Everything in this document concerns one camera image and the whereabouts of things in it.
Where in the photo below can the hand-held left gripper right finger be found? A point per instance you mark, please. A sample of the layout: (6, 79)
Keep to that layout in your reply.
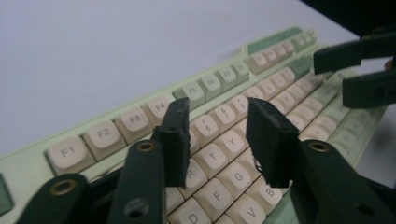
(274, 146)

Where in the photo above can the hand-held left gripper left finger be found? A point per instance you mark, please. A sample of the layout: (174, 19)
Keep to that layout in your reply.
(174, 146)

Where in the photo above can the green and pink keyboard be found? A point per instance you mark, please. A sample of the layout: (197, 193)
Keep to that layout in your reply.
(218, 117)

